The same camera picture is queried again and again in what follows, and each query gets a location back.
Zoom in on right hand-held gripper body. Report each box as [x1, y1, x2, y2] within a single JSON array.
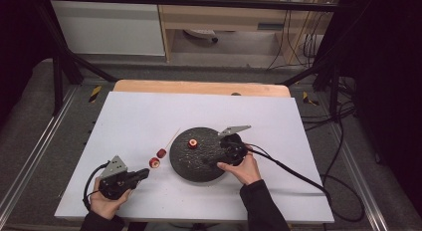
[[217, 124, 252, 167]]

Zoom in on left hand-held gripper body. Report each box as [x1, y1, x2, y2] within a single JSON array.
[[99, 154, 140, 201]]

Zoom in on black round plate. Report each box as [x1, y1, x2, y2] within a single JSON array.
[[168, 126, 233, 183]]

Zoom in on person's left hand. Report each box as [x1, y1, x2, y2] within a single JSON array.
[[89, 176, 133, 220]]

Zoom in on person's right hand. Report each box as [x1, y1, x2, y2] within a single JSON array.
[[216, 150, 262, 186]]

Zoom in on white board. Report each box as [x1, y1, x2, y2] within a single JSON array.
[[54, 91, 335, 224]]

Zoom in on wooden table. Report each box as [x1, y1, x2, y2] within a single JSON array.
[[112, 79, 292, 99]]

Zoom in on white power strip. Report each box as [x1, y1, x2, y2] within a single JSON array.
[[183, 28, 219, 44]]

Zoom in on wooden desk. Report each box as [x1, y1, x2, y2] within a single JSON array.
[[155, 0, 336, 65]]

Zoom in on white cabinet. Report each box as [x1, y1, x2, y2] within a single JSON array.
[[51, 0, 166, 57]]

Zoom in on black curtain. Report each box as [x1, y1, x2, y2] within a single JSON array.
[[0, 0, 56, 125], [331, 0, 422, 222]]

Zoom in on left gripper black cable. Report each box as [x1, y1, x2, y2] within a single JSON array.
[[83, 161, 110, 212]]

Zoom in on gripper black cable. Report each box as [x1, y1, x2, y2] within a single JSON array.
[[243, 142, 366, 223], [83, 161, 110, 212]]

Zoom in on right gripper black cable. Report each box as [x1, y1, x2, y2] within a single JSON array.
[[243, 142, 366, 223]]

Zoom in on aluminium rail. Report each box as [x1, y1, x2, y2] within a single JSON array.
[[326, 117, 390, 231], [0, 86, 80, 222]]

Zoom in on black floor cables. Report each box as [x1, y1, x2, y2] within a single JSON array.
[[300, 76, 358, 132]]

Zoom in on black metal frame stand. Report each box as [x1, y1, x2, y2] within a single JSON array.
[[280, 5, 344, 122], [34, 1, 119, 117]]

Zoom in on bundle of black cables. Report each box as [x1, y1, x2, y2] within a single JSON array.
[[266, 8, 328, 72]]

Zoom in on black metal frame bar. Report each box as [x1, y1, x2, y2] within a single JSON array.
[[34, 0, 342, 13]]

